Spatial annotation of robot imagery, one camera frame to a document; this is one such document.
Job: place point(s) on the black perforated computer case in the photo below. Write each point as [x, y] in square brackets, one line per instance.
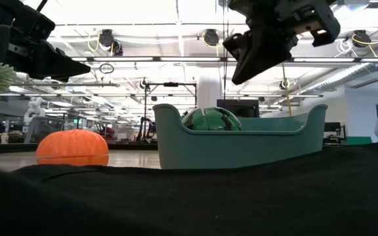
[238, 104]

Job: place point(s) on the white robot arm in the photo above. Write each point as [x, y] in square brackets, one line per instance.
[33, 108]

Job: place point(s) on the teal plastic container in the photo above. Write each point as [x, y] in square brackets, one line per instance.
[235, 149]

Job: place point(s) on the black folded cloth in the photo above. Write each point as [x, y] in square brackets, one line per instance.
[189, 203]

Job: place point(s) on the green bin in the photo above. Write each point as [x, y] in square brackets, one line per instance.
[359, 140]

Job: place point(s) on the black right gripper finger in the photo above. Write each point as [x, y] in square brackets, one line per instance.
[238, 44]
[261, 52]

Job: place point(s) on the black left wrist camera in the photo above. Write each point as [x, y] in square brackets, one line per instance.
[8, 13]

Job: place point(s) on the black metal stand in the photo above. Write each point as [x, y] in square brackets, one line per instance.
[171, 84]

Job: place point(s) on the grey equipment cart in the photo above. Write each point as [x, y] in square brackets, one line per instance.
[44, 129]

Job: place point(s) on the green striped toy watermelon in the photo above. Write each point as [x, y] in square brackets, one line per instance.
[208, 119]

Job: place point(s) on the orange toy fruit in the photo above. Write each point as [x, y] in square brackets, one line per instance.
[72, 144]

